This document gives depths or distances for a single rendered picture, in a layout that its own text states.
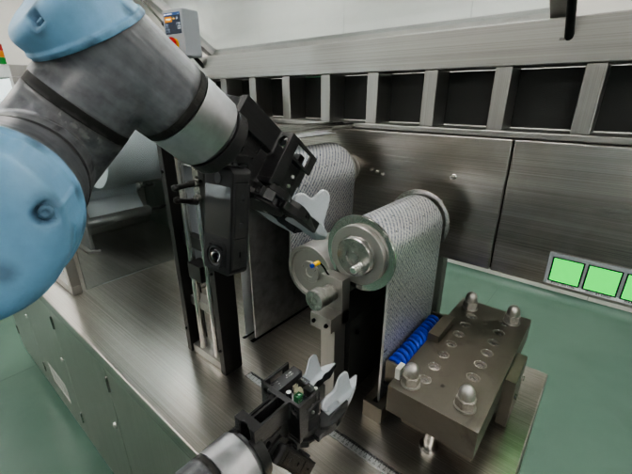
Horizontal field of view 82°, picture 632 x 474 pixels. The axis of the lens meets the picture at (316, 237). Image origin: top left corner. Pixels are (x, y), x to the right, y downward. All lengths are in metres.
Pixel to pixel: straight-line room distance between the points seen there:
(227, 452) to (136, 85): 0.38
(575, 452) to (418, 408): 1.59
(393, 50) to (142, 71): 0.74
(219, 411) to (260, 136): 0.63
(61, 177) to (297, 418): 0.40
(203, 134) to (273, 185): 0.10
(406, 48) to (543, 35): 0.27
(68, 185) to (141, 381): 0.83
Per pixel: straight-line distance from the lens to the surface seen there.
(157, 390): 0.96
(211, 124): 0.33
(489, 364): 0.83
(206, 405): 0.89
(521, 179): 0.87
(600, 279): 0.90
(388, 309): 0.70
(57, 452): 2.26
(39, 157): 0.19
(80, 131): 0.30
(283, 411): 0.51
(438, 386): 0.75
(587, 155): 0.85
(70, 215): 0.18
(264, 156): 0.41
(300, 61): 1.15
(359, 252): 0.65
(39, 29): 0.30
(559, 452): 2.22
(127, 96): 0.31
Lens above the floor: 1.52
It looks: 21 degrees down
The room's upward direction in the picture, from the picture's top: straight up
